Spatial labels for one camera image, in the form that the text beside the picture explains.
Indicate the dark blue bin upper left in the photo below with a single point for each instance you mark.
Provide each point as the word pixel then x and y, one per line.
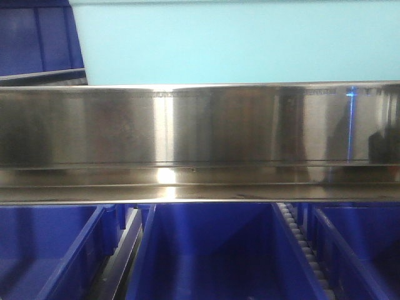
pixel 37 37

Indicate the metal divider rail left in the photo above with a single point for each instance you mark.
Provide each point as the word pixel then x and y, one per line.
pixel 112 281

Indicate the stainless steel shelf front rail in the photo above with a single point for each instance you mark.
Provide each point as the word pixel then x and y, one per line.
pixel 304 141

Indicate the dark blue bin lower middle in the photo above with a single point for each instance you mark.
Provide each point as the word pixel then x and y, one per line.
pixel 220 251

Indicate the white roller track right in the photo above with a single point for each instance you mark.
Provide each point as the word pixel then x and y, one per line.
pixel 307 252

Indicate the dark blue bin lower right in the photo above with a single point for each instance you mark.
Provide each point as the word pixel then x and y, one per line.
pixel 357 247

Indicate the light blue plastic bin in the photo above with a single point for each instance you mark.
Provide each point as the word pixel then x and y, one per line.
pixel 203 42

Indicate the dark blue bin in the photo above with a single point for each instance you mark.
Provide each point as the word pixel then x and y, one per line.
pixel 357 247
pixel 54 252
pixel 37 37
pixel 220 251

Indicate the dark blue bin lower left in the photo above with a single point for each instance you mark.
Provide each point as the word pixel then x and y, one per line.
pixel 54 252

